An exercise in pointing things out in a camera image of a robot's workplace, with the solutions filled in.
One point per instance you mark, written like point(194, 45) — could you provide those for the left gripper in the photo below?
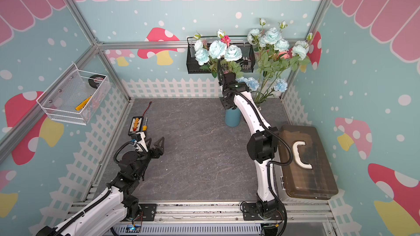
point(159, 151)

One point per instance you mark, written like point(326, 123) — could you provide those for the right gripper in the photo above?
point(223, 100)

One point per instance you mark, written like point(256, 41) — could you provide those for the teal ceramic vase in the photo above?
point(232, 117)

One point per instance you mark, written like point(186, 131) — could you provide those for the light blue rose stem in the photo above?
point(228, 57)

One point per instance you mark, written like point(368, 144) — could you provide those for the blue carnation stem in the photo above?
point(252, 83)
point(242, 80)

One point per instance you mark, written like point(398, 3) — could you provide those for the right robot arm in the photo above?
point(265, 147)

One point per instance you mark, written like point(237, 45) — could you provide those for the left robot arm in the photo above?
point(116, 203)

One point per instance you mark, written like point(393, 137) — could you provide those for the clear glass vase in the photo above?
point(258, 98)

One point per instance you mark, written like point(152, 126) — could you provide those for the white blue rose stem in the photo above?
point(202, 54)

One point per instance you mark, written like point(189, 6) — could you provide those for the pink rose stem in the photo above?
point(226, 40)

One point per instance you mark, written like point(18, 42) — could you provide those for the light blue rose bouquet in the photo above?
point(275, 55)

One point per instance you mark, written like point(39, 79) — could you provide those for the yellow utility knife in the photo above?
point(82, 104)

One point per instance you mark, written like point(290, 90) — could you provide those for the black tape roll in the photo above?
point(96, 80)

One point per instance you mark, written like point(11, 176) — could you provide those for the green circuit board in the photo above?
point(133, 229)

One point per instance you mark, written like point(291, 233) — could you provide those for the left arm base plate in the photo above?
point(147, 211)

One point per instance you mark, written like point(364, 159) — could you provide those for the white wire mesh basket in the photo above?
point(58, 102)

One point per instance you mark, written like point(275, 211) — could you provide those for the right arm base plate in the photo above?
point(251, 212)

